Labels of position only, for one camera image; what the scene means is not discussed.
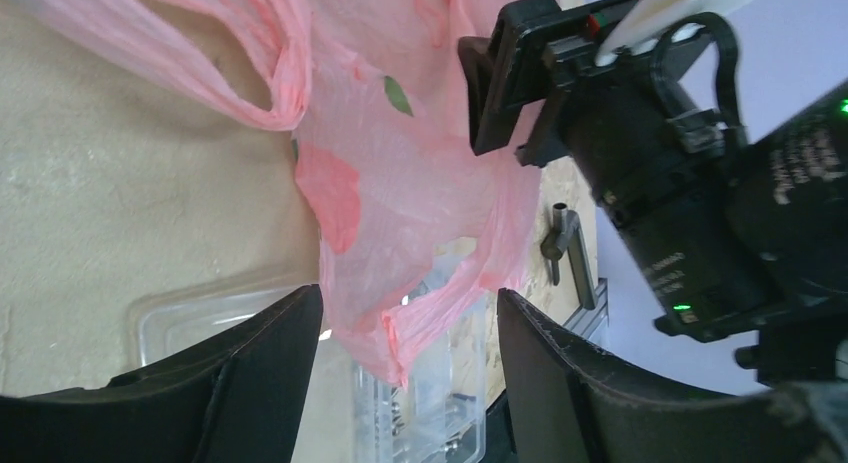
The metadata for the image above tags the pink plastic bag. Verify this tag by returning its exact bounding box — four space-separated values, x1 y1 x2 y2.
1 0 540 395

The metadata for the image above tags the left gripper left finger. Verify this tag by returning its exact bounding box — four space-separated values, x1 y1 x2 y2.
1 285 323 462

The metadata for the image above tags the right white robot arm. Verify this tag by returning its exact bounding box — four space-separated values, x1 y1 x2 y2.
457 0 847 386

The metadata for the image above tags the aluminium frame rail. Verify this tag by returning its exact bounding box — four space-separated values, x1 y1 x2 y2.
564 278 609 348

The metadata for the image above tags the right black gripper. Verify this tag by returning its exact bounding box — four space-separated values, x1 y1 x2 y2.
457 0 663 169

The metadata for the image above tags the black T-handle tool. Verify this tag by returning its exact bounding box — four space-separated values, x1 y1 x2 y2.
540 202 597 310

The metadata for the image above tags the clear plastic screw box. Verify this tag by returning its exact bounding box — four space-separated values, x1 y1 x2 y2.
124 255 487 462

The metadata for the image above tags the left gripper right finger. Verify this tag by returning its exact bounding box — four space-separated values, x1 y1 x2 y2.
497 289 847 462

